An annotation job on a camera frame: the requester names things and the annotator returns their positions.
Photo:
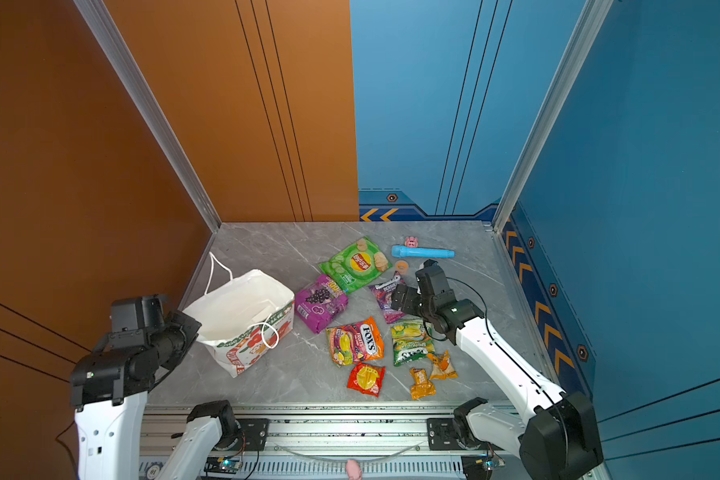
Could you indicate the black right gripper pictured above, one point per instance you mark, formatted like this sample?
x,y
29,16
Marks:
x,y
397,298

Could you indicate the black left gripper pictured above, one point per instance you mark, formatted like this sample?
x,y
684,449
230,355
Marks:
x,y
192,326

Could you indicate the green Lays chips bag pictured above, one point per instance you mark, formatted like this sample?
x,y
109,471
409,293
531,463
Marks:
x,y
356,266

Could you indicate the orange Fox's candy bag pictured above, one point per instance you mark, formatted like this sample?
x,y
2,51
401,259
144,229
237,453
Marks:
x,y
355,343

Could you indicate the purple grape candy bag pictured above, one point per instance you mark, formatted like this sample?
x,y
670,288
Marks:
x,y
319,303

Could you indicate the white floral paper bag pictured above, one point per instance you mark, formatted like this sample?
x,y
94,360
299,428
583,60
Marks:
x,y
242,319

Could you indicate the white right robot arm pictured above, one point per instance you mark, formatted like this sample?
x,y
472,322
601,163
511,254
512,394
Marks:
x,y
554,433

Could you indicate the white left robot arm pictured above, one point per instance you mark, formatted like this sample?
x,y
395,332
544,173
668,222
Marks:
x,y
110,388

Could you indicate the purple pink candy bag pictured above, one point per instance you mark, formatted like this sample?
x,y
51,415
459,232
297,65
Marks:
x,y
383,292

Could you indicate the green lemon candy bag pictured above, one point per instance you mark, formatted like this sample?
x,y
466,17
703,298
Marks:
x,y
411,340

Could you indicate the small orange round cookie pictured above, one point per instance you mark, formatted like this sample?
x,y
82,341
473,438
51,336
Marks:
x,y
402,267

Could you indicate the blue toy microphone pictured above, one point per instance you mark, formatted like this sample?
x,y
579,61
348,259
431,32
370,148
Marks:
x,y
402,251

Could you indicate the pink toy pig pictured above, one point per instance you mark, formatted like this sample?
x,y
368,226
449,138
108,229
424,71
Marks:
x,y
411,242

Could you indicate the orange snack packet right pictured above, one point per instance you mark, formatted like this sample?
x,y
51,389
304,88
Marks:
x,y
442,366

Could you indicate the orange snack packet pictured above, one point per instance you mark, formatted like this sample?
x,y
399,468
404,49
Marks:
x,y
423,386
442,366

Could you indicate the red yellow snack packet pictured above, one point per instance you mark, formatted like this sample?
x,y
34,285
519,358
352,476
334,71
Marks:
x,y
366,379

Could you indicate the orange snack packet left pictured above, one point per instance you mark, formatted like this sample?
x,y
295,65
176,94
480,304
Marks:
x,y
423,386

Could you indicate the green circuit board left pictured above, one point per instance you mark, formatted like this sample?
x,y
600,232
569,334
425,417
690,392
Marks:
x,y
222,465

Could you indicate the circuit board right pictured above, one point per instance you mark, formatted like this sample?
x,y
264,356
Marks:
x,y
480,467

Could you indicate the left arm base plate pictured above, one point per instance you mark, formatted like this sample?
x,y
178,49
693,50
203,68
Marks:
x,y
248,434

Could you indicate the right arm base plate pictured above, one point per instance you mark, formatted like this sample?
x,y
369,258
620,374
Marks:
x,y
442,435

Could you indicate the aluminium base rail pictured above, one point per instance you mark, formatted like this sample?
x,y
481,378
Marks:
x,y
387,439

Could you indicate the pink object on rail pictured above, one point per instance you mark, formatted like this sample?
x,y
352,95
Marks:
x,y
353,470

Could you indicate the aluminium corner post left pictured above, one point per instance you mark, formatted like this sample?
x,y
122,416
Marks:
x,y
102,25

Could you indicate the aluminium corner post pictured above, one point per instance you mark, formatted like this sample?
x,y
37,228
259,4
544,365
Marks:
x,y
102,25
586,30

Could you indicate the aluminium corner post right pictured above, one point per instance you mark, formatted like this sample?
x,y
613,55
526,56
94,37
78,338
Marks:
x,y
586,30

